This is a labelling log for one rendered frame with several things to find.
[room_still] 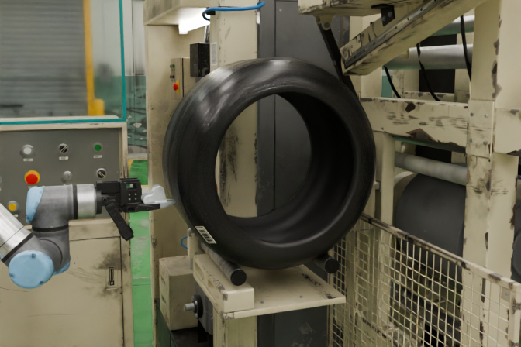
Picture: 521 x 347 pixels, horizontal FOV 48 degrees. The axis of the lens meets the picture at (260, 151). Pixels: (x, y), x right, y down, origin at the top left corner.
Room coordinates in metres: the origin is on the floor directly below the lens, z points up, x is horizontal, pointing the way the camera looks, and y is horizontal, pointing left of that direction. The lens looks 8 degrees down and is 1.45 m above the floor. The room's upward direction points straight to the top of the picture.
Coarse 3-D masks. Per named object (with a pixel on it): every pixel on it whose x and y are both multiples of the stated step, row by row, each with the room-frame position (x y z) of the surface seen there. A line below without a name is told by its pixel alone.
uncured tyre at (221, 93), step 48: (192, 96) 1.59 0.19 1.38; (240, 96) 1.49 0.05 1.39; (288, 96) 1.84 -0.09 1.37; (336, 96) 1.58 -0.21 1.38; (192, 144) 1.47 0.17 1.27; (336, 144) 1.86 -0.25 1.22; (192, 192) 1.46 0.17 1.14; (336, 192) 1.82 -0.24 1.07; (240, 240) 1.49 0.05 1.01; (288, 240) 1.76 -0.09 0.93; (336, 240) 1.60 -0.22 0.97
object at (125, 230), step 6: (114, 204) 1.48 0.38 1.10; (108, 210) 1.48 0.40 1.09; (114, 210) 1.48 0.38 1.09; (114, 216) 1.48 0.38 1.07; (120, 216) 1.49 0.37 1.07; (114, 222) 1.49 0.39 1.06; (120, 222) 1.49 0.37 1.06; (120, 228) 1.49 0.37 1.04; (126, 228) 1.50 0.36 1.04; (132, 228) 1.52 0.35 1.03; (120, 234) 1.50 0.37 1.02; (126, 234) 1.50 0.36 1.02; (132, 234) 1.50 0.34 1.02; (126, 240) 1.50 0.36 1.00
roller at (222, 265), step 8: (208, 248) 1.73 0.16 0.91; (216, 256) 1.64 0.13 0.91; (216, 264) 1.63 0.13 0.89; (224, 264) 1.57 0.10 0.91; (232, 264) 1.54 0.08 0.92; (224, 272) 1.55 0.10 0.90; (232, 272) 1.50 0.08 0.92; (240, 272) 1.50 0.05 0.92; (232, 280) 1.49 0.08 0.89; (240, 280) 1.50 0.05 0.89
